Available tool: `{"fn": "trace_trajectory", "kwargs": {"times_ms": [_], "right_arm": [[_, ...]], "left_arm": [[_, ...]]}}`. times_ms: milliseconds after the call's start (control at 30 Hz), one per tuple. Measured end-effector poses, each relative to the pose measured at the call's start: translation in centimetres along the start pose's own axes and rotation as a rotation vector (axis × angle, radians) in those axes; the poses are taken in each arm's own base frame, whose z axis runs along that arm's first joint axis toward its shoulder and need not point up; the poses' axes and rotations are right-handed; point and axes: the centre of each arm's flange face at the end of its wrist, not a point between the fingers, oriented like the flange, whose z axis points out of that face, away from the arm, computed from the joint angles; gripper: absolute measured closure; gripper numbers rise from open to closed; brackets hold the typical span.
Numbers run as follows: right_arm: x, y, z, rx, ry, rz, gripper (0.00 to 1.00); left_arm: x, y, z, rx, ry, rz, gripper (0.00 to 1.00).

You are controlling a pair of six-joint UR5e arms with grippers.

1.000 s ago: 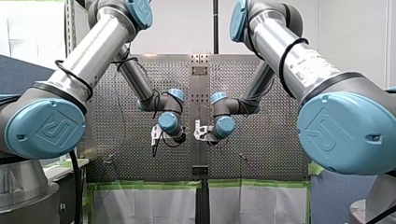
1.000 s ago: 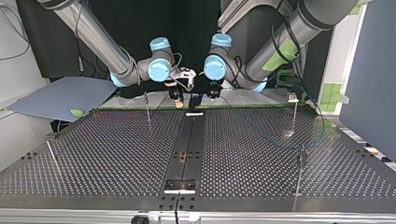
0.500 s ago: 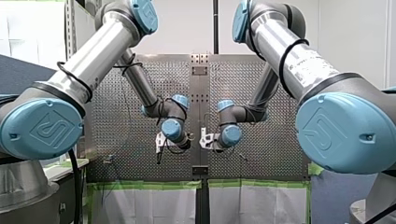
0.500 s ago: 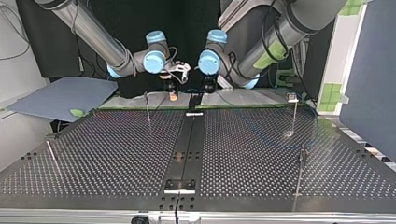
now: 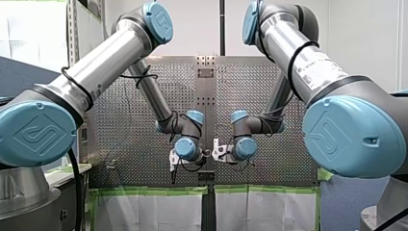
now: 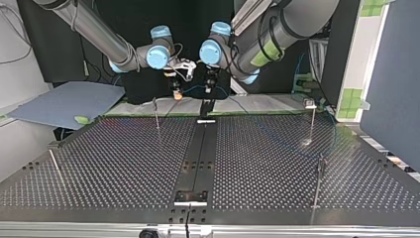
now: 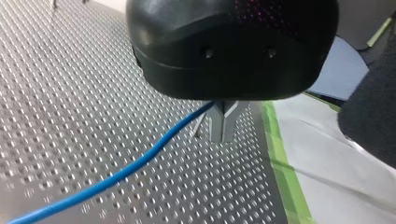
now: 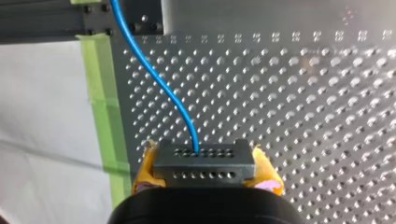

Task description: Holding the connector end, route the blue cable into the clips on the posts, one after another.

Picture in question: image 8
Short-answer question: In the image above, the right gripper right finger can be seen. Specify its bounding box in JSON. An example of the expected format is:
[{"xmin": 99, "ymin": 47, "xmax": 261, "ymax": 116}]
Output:
[{"xmin": 243, "ymin": 144, "xmax": 285, "ymax": 197}]

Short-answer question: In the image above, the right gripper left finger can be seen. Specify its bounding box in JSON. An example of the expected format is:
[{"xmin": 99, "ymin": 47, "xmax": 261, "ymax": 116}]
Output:
[{"xmin": 132, "ymin": 139, "xmax": 166, "ymax": 195}]

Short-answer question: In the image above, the blue cable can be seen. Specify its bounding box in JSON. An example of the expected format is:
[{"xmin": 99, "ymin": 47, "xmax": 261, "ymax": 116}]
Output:
[{"xmin": 109, "ymin": 0, "xmax": 257, "ymax": 188}]

